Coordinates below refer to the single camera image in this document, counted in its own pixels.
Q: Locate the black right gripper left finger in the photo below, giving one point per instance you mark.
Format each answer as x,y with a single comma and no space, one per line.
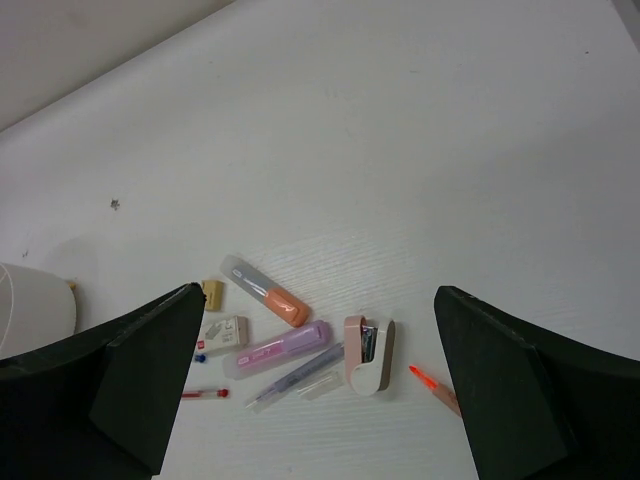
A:
101,404

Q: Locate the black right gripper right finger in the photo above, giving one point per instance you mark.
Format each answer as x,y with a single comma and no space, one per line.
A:
536,404

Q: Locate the grey-purple marker pen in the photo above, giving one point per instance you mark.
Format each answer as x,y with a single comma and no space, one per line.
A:
295,378

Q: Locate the orange tip beige highlighter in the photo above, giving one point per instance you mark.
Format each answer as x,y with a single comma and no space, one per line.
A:
437,389

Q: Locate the white round divided container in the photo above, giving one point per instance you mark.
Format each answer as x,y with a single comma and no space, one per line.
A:
37,309

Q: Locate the red gel pen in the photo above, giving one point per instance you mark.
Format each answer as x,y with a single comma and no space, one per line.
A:
202,394

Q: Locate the white staple box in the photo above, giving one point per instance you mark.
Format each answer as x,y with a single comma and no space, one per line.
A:
223,335

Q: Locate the yellow staple box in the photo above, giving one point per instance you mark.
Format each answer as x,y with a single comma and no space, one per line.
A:
214,293

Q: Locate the clear pen cap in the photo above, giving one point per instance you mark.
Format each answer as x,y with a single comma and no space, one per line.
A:
321,386

